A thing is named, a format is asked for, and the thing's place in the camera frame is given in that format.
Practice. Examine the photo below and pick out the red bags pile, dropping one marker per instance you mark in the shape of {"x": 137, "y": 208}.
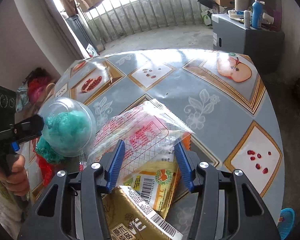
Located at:
{"x": 34, "y": 86}

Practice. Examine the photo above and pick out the red plastic wrapper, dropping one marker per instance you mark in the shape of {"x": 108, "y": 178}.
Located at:
{"x": 47, "y": 170}

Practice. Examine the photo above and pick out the grey cabinet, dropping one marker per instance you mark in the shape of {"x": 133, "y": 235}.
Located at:
{"x": 264, "y": 47}

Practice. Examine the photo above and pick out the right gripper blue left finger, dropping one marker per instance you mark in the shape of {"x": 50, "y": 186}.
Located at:
{"x": 113, "y": 165}

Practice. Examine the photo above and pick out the person left hand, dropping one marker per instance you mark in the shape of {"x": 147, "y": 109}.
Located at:
{"x": 17, "y": 182}

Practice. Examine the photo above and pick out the yellow snack wrapper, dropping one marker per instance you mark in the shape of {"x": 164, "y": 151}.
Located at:
{"x": 151, "y": 169}

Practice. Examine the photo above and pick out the blue bottle on cabinet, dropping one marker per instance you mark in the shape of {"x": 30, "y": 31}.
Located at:
{"x": 257, "y": 14}

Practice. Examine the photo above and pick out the gold tissue pack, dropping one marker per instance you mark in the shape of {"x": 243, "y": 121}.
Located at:
{"x": 130, "y": 217}

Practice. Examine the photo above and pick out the fruit pattern tablecloth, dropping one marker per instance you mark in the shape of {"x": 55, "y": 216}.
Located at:
{"x": 218, "y": 95}

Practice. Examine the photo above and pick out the clear plastic dome cup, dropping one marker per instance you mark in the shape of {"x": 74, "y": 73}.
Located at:
{"x": 62, "y": 104}

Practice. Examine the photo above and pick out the clear red printed wrapper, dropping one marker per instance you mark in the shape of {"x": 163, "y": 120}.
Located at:
{"x": 147, "y": 130}

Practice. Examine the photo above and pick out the blue plastic trash basket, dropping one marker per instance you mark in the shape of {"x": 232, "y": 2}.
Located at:
{"x": 286, "y": 222}

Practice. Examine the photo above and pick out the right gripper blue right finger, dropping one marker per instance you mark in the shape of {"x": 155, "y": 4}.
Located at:
{"x": 187, "y": 161}

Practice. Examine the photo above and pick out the teal plastic bag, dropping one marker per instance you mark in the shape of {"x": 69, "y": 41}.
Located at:
{"x": 65, "y": 135}

